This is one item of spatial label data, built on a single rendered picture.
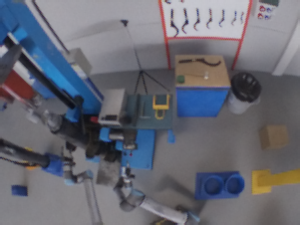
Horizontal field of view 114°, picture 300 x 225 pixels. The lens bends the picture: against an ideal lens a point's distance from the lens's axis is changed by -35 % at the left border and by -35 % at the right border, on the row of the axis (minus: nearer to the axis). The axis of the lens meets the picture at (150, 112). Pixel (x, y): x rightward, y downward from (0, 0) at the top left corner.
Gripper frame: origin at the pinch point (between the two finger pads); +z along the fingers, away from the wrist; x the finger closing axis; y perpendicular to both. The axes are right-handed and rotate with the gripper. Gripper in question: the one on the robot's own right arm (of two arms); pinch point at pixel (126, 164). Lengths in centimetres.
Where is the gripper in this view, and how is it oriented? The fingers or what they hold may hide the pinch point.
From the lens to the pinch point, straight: 168.7
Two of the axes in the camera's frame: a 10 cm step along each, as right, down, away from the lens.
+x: 2.0, -2.2, 9.5
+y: -9.8, -0.1, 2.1
